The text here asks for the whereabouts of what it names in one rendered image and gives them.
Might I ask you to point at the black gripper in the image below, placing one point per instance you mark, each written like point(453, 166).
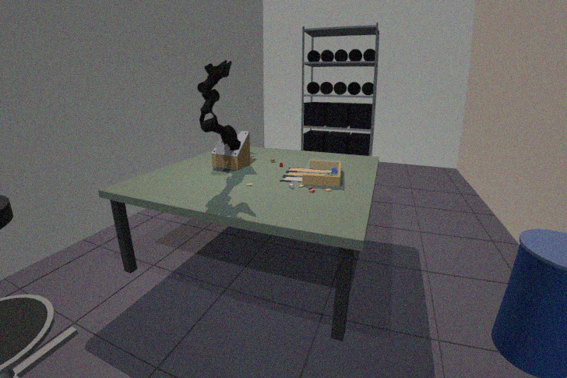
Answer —
point(218, 72)

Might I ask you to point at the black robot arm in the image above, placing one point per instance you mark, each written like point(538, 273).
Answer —
point(228, 134)

